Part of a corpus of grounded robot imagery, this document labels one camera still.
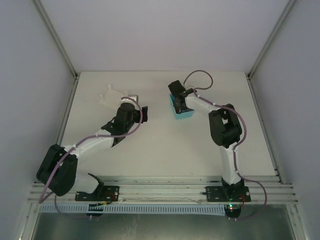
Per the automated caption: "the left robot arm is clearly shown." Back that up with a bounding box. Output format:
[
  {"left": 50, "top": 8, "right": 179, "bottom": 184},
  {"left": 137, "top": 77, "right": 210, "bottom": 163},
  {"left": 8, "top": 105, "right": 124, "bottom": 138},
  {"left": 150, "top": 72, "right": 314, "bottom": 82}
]
[{"left": 36, "top": 102, "right": 149, "bottom": 198}]

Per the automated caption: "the aluminium rail frame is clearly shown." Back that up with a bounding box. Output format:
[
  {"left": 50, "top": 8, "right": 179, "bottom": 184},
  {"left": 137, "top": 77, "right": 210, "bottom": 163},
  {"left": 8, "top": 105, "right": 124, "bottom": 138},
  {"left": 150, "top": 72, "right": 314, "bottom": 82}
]
[{"left": 27, "top": 176, "right": 300, "bottom": 205}]

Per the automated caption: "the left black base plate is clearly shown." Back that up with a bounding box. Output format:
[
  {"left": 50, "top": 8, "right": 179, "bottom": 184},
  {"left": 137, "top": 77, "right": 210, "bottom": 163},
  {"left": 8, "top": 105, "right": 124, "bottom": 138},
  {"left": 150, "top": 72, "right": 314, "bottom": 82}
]
[{"left": 75, "top": 185, "right": 120, "bottom": 202}]

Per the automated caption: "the right aluminium corner post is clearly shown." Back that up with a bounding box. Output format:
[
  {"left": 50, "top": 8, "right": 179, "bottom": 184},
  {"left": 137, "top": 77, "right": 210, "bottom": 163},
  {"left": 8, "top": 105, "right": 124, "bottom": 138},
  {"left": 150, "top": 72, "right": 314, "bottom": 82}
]
[{"left": 247, "top": 0, "right": 297, "bottom": 81}]

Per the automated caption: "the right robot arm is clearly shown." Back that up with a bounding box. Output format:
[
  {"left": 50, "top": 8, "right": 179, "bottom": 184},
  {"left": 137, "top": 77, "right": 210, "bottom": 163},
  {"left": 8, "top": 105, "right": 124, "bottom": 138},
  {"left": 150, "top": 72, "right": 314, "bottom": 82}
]
[{"left": 168, "top": 80, "right": 246, "bottom": 202}]

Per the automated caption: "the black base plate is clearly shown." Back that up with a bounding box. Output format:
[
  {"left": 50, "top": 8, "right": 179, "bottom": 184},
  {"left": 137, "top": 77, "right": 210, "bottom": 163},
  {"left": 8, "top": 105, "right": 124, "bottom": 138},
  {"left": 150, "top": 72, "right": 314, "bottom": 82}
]
[
  {"left": 75, "top": 185, "right": 120, "bottom": 202},
  {"left": 202, "top": 186, "right": 251, "bottom": 203}
]

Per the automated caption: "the teal plastic bin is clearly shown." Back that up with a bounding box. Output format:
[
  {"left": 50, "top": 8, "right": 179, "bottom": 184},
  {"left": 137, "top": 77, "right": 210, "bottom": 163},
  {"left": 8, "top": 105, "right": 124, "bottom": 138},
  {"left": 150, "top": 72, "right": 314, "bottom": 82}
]
[{"left": 169, "top": 94, "right": 194, "bottom": 120}]

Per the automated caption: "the grey slotted cable duct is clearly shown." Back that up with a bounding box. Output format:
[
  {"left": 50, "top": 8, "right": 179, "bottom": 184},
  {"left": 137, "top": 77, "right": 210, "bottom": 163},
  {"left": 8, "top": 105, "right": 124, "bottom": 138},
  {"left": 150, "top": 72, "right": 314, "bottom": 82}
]
[{"left": 39, "top": 203, "right": 225, "bottom": 216}]

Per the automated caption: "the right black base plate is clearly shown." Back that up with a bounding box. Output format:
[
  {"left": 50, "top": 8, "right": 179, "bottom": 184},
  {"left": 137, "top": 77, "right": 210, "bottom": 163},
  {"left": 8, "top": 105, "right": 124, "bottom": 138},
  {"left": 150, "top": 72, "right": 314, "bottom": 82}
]
[{"left": 202, "top": 186, "right": 251, "bottom": 203}]

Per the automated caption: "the left aluminium corner post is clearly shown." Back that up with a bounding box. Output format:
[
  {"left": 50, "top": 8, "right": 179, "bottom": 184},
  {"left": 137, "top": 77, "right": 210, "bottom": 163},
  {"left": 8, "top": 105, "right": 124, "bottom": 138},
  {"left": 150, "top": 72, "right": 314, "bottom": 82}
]
[{"left": 32, "top": 0, "right": 79, "bottom": 78}]

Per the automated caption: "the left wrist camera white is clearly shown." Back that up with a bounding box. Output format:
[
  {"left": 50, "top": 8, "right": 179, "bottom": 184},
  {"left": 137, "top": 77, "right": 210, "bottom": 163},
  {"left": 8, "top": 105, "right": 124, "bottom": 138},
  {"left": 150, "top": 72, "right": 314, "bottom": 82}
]
[{"left": 121, "top": 94, "right": 139, "bottom": 104}]

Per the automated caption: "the white peg base plate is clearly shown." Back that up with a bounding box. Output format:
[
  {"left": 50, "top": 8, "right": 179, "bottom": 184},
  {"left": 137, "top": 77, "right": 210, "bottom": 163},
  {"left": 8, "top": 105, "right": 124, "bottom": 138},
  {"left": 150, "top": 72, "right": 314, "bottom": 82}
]
[{"left": 99, "top": 84, "right": 129, "bottom": 110}]

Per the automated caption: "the aluminium corner post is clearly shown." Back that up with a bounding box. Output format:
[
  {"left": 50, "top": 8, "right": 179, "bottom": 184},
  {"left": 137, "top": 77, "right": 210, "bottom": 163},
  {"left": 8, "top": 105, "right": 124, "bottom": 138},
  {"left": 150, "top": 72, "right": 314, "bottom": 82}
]
[
  {"left": 247, "top": 0, "right": 297, "bottom": 81},
  {"left": 32, "top": 0, "right": 79, "bottom": 78}
]

